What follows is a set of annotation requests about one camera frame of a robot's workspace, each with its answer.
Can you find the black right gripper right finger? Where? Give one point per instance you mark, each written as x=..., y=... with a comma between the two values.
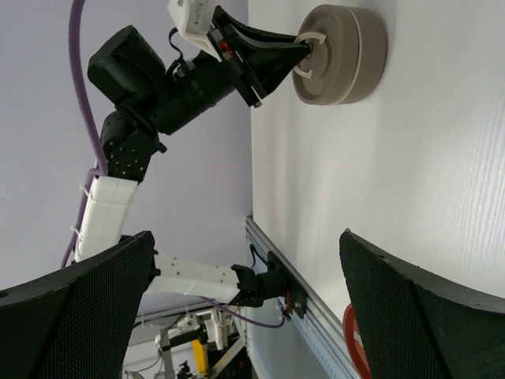
x=416, y=324

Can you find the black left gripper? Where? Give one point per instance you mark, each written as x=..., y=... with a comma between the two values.
x=272, y=58

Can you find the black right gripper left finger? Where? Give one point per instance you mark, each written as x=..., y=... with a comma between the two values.
x=76, y=322

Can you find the red round lid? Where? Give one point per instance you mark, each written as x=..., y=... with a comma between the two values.
x=354, y=344

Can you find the grey round lid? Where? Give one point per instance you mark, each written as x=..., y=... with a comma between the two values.
x=329, y=73

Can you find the grey-banded steel bowl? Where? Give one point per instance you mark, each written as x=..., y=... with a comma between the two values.
x=372, y=54

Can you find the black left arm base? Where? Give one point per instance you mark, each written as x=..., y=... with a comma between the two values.
x=288, y=288

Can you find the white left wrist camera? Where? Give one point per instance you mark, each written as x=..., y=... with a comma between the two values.
x=192, y=19

